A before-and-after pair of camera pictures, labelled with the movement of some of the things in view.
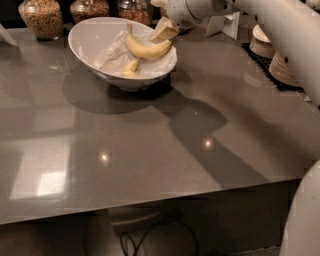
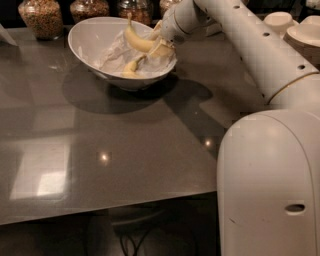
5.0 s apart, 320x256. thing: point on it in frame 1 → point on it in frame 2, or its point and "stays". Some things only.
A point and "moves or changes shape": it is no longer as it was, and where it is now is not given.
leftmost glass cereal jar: (44, 17) stays
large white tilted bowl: (122, 51) stays
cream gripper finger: (159, 3) → (157, 31)
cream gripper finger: (165, 30) → (162, 49)
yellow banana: (143, 51) moves or changes shape
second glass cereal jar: (82, 10) stays
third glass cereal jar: (139, 11) stays
